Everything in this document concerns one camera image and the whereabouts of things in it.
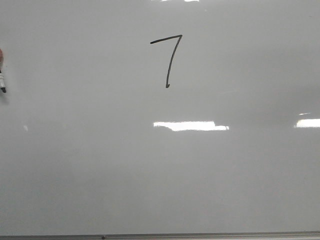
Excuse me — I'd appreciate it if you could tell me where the bare human hand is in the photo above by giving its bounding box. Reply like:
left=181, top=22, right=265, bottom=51
left=0, top=49, right=4, bottom=69

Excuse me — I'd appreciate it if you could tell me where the white whiteboard marker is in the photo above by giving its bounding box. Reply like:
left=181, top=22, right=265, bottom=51
left=0, top=61, right=7, bottom=93

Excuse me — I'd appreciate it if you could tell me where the white whiteboard with aluminium frame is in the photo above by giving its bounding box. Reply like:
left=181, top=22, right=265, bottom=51
left=0, top=0, right=320, bottom=235

